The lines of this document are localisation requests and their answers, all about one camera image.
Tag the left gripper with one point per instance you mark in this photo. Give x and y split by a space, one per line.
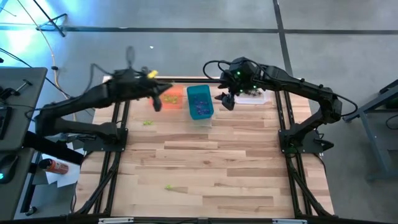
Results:
146 87

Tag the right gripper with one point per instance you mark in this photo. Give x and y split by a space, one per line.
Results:
245 81

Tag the teal plastic bin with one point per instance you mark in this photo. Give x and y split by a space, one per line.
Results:
199 91

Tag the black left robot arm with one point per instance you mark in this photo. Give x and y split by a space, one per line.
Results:
77 104

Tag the orange translucent plastic bin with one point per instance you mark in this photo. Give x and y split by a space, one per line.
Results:
177 91

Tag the yellow tag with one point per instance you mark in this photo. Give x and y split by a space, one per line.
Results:
152 74

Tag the clear plastic bin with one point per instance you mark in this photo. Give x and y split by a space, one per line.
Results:
261 99

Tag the black desk crossbar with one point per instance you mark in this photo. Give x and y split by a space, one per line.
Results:
53 149

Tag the white paper sheets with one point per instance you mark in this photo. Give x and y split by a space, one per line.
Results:
70 179

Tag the orange spray can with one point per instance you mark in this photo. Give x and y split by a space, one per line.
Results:
56 167

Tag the black tripod stand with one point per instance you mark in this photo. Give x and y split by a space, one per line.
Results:
51 20

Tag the grey desk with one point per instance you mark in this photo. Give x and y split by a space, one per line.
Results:
18 133

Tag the grey metal table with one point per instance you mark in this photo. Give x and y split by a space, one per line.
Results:
371 137

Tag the black clamp tool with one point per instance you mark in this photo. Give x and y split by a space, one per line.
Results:
7 92

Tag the black keyboard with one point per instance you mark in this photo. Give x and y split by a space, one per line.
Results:
2 124

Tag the black computer mouse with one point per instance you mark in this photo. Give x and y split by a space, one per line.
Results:
7 168

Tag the black caster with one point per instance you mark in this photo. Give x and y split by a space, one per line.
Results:
31 211

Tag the dark desk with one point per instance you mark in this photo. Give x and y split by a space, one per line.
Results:
15 202

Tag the black aluminium table frame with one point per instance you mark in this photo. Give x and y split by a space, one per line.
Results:
292 186

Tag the silver metal bracket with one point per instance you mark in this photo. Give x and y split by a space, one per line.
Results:
289 221
115 220

